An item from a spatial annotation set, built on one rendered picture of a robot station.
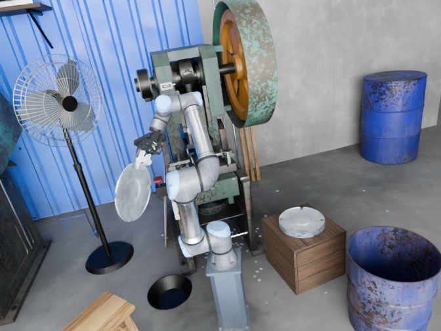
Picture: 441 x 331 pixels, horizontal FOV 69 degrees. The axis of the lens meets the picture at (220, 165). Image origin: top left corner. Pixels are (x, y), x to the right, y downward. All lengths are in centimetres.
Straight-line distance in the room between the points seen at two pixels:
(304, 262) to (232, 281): 50
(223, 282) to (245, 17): 146
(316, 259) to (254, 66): 121
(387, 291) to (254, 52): 136
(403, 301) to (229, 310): 86
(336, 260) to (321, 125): 213
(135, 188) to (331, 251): 126
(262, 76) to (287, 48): 178
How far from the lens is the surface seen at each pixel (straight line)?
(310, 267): 212
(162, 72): 205
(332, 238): 210
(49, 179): 368
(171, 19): 330
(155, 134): 158
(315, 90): 387
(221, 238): 163
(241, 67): 218
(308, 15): 375
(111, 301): 197
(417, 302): 180
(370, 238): 202
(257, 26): 194
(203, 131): 143
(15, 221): 304
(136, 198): 156
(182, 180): 132
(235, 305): 191
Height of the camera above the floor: 161
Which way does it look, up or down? 24 degrees down
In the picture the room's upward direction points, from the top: 9 degrees counter-clockwise
